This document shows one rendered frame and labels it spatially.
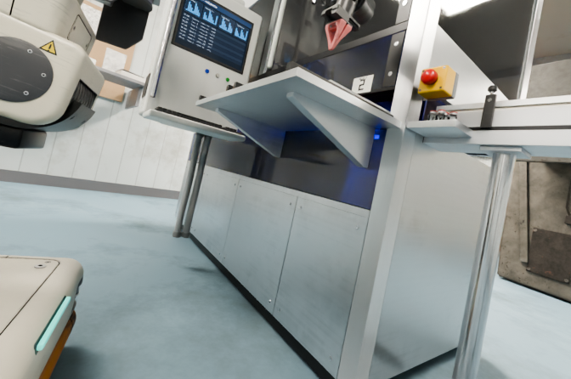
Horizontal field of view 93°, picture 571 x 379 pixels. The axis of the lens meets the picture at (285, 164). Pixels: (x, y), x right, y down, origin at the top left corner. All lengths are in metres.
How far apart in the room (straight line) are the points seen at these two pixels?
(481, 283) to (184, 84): 1.43
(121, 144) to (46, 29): 3.34
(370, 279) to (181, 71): 1.27
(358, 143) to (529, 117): 0.41
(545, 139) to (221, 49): 1.40
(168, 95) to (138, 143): 2.51
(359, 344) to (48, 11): 1.03
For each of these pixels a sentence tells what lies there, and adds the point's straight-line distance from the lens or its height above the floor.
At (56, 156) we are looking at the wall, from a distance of 3.91.
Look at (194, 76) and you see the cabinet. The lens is 1.56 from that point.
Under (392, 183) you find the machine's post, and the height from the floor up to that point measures 0.70.
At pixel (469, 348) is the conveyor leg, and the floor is 0.32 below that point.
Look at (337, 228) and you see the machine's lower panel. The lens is 0.95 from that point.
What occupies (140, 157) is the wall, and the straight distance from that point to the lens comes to 4.00.
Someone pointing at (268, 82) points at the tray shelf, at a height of 0.86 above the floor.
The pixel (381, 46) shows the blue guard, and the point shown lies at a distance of 1.05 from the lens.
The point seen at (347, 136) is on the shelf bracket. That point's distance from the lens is 0.82.
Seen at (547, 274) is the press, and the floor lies 0.21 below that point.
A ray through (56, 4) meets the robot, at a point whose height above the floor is 0.85.
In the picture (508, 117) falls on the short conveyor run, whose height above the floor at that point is 0.91.
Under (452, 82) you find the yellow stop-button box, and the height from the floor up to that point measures 0.99.
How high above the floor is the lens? 0.65
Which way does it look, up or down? 2 degrees up
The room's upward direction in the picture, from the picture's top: 12 degrees clockwise
